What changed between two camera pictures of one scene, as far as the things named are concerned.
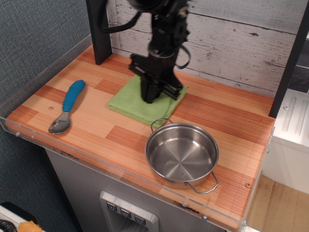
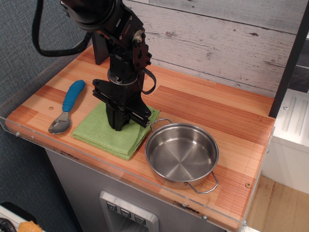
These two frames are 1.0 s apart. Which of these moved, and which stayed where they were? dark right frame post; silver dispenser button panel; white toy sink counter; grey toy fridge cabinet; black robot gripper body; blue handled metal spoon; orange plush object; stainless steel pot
Moved: black robot gripper body
Stayed: orange plush object; silver dispenser button panel; stainless steel pot; grey toy fridge cabinet; white toy sink counter; dark right frame post; blue handled metal spoon
